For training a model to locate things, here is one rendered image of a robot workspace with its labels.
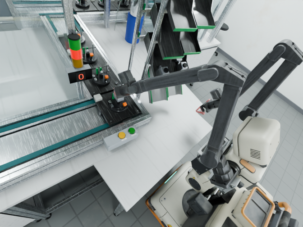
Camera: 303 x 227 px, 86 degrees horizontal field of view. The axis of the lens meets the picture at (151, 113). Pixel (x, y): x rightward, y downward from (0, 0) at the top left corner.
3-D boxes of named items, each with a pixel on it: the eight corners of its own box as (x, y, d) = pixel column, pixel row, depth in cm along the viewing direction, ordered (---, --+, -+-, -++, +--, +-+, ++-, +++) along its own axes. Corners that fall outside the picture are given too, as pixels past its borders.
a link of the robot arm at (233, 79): (250, 71, 48) (254, 64, 55) (205, 64, 54) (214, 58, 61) (215, 171, 72) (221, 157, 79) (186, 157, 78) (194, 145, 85)
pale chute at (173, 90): (179, 94, 129) (182, 94, 125) (165, 97, 123) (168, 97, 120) (176, 57, 122) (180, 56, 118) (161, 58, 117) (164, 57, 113)
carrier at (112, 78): (123, 88, 123) (125, 75, 113) (92, 97, 111) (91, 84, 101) (109, 67, 132) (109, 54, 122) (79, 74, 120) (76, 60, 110)
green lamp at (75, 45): (83, 49, 75) (81, 40, 71) (71, 51, 73) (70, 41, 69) (78, 43, 77) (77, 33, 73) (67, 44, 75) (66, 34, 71)
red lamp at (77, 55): (84, 58, 79) (83, 50, 75) (73, 60, 77) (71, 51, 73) (80, 52, 81) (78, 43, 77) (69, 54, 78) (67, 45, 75)
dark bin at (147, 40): (172, 78, 107) (178, 74, 100) (154, 81, 101) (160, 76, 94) (161, 38, 109) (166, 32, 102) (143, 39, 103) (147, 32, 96)
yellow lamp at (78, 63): (84, 66, 83) (84, 59, 79) (74, 69, 81) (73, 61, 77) (80, 60, 85) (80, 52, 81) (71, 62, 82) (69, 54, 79)
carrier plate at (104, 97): (141, 113, 114) (141, 111, 112) (109, 126, 102) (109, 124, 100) (124, 89, 123) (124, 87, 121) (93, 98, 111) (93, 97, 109)
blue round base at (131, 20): (141, 43, 179) (147, 18, 158) (129, 45, 172) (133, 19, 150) (134, 35, 185) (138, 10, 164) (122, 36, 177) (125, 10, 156)
